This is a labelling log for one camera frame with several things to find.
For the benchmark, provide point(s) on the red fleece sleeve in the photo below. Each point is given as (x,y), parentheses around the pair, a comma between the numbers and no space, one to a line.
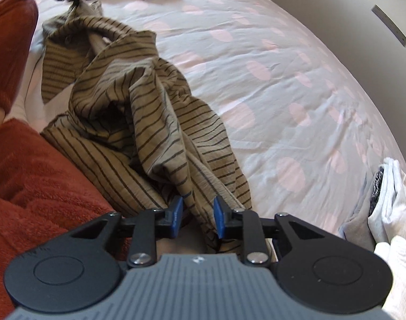
(42,194)

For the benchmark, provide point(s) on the brown striped shirt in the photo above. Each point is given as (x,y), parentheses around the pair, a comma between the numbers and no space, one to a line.
(132,125)

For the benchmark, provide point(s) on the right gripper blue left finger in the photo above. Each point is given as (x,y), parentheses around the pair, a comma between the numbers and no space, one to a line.
(168,221)

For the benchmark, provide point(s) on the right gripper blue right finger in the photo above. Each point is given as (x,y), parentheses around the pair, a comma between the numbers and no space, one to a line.
(229,222)

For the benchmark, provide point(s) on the pink dotted bed sheet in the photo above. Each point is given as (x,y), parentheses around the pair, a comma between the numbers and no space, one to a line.
(304,133)

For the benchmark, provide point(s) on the grey wall strip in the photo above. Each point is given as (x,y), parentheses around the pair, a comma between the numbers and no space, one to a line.
(389,23)

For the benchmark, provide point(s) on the folded white clothes stack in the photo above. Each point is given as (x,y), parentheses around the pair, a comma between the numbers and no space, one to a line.
(394,254)

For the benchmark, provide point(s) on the folded grey and white clothes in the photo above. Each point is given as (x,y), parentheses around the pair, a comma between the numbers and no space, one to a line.
(380,214)

